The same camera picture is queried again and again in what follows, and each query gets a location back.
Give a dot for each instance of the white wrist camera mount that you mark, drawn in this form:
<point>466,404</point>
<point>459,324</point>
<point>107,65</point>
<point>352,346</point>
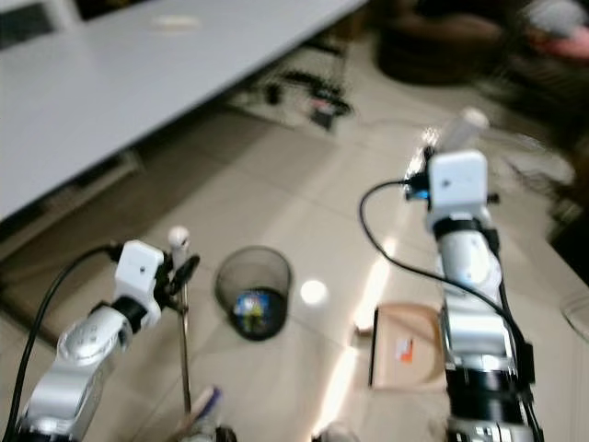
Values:
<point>138,269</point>
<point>458,182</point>

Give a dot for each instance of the black mesh waste bin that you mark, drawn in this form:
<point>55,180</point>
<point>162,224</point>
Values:
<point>253,272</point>

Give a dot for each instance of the long white table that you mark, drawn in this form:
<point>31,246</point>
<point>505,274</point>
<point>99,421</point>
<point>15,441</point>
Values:
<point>138,83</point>

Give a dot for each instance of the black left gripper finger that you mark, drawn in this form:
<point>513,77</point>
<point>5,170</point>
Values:
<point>190,268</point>

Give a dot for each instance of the blue rubbish in bin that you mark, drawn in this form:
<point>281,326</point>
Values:
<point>256,311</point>

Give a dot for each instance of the dark brown round pouf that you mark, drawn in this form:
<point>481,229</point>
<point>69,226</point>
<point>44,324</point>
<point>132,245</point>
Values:
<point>442,46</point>

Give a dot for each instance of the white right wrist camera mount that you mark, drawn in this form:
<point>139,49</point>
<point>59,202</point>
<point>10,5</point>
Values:
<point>458,182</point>

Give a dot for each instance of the dark flat panel in table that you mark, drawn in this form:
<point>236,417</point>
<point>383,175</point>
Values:
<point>26,23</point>

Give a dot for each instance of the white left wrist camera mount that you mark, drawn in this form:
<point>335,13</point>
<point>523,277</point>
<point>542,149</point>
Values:
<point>138,269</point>

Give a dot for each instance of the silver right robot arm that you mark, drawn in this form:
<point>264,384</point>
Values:
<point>469,276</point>

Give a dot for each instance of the broom with thin metal pole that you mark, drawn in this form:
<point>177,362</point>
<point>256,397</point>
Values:
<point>185,354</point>

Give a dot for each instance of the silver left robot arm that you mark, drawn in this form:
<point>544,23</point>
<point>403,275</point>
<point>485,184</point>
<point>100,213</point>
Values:
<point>75,359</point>

